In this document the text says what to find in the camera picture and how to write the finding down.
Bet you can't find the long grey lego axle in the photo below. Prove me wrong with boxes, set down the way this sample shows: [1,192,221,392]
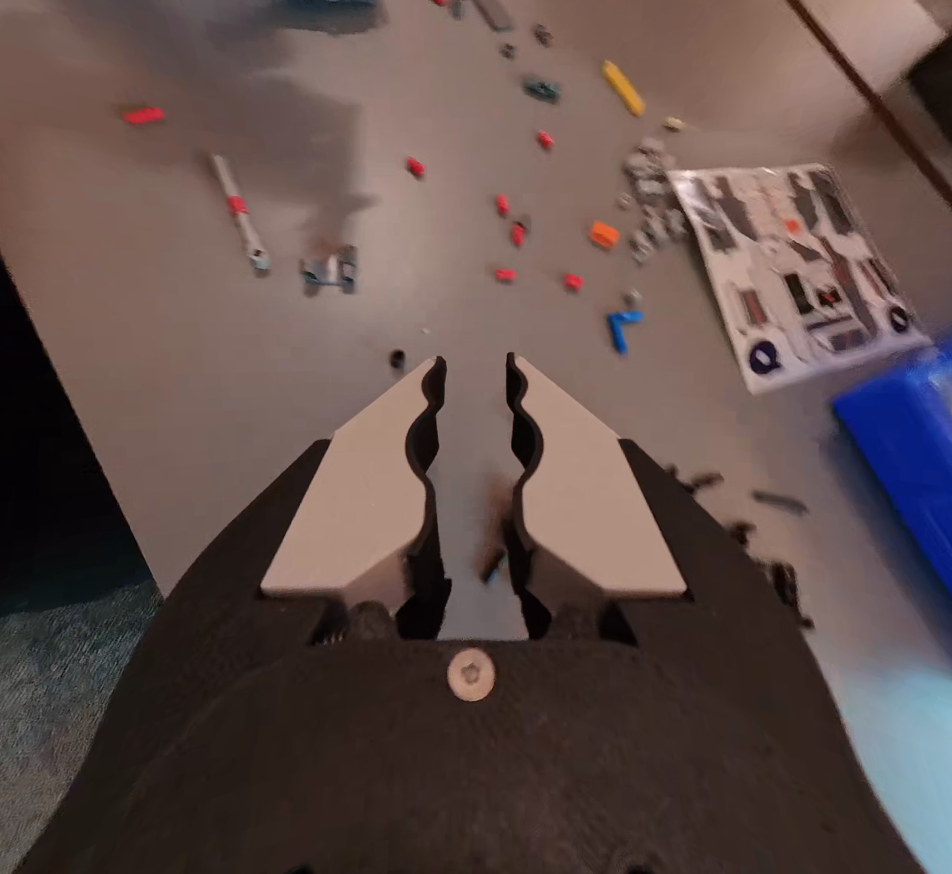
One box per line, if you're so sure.
[207,153,271,273]

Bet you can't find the scattered small red lego bushes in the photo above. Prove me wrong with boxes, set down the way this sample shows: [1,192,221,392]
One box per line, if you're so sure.
[405,129,586,293]

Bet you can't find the yellow lego axle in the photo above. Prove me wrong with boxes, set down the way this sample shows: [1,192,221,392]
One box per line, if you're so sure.
[601,59,647,118]

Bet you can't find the blue plastic bin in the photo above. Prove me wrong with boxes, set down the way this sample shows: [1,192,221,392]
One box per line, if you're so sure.
[833,346,952,592]

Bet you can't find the blue angled lego beam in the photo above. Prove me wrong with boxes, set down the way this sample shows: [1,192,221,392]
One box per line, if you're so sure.
[605,308,646,355]

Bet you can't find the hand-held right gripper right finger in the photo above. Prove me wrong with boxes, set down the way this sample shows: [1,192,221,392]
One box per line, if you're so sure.
[506,350,688,621]

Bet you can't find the scattered black lego pieces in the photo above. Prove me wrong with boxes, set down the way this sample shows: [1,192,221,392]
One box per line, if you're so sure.
[476,464,817,631]

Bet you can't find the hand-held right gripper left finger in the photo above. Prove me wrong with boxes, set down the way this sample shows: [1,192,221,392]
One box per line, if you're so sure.
[259,356,449,618]

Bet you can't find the lego sticker sheet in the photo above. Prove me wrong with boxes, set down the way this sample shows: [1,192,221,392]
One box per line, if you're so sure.
[665,162,932,396]

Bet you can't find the pile of light grey connectors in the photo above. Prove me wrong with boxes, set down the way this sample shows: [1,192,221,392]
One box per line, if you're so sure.
[615,137,690,266]

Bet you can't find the dark grey lego panel piece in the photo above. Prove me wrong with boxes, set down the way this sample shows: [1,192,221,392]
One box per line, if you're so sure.
[299,242,360,296]

